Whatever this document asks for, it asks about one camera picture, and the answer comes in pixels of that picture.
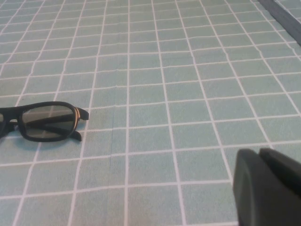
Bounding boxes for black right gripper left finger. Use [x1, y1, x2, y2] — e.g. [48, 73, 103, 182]
[232, 147, 301, 226]

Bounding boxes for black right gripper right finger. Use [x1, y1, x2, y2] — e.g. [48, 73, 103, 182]
[259, 147, 301, 189]

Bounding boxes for black framed glasses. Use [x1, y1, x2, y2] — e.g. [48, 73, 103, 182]
[0, 101, 90, 143]

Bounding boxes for dark grey table edge strip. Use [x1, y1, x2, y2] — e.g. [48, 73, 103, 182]
[257, 0, 301, 47]

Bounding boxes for green white grid tablecloth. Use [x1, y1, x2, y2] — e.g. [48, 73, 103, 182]
[0, 0, 301, 226]

